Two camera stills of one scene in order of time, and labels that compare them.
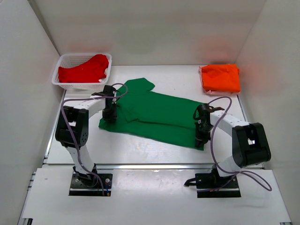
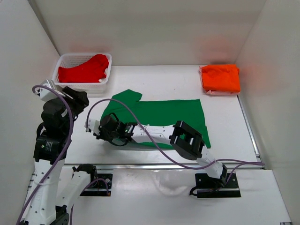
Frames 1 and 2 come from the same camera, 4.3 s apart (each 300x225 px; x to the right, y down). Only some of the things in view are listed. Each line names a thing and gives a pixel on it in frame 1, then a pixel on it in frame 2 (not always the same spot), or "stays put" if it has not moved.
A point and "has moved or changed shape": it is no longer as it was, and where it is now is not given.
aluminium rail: [57, 166] stays put
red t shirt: [90, 71] stays put
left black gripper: [112, 117] to [82, 96]
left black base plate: [91, 184] stays put
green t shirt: [141, 113] has moved or changed shape
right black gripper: [201, 139] to [101, 136]
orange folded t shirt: [224, 77] stays put
